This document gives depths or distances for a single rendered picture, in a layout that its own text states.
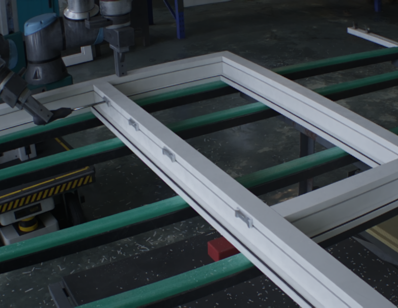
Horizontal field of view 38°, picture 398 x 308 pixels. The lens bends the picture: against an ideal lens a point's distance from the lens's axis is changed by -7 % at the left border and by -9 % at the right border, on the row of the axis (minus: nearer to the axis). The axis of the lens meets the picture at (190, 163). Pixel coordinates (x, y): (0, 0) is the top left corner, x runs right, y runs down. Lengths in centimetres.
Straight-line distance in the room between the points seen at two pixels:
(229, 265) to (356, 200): 28
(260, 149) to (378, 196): 225
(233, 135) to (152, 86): 183
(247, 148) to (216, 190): 228
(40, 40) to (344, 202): 163
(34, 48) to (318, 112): 133
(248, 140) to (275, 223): 250
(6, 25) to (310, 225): 181
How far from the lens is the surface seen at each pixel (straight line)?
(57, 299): 150
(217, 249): 149
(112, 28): 169
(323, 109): 150
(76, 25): 246
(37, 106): 155
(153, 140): 137
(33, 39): 247
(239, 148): 341
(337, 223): 113
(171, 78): 182
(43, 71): 249
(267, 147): 342
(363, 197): 116
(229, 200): 110
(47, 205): 258
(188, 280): 102
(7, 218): 254
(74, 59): 518
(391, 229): 157
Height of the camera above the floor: 149
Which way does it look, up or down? 27 degrees down
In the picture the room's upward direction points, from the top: 4 degrees counter-clockwise
